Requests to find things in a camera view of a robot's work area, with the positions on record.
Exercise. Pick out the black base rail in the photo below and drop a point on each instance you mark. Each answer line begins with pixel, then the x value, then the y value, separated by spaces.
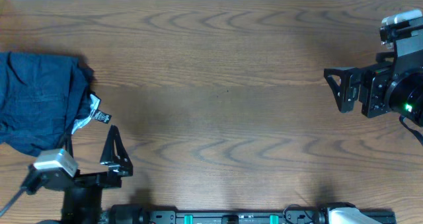
pixel 291 216

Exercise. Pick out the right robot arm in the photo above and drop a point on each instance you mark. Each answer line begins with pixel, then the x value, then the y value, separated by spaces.
pixel 392 84

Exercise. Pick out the dark navy folded garment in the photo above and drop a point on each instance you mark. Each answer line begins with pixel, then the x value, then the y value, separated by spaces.
pixel 78 101

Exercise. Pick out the blue denim shorts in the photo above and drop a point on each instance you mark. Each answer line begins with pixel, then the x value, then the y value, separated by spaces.
pixel 34 91

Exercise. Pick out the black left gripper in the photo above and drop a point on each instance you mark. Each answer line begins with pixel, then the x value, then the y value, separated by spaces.
pixel 96 178

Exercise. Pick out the black clothing label tag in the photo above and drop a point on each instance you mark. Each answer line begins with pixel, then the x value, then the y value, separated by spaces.
pixel 101 116

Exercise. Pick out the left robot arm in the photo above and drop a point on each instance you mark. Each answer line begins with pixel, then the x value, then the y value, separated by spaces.
pixel 82 201

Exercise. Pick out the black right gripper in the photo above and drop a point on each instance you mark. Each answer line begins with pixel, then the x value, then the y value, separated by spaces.
pixel 377 78

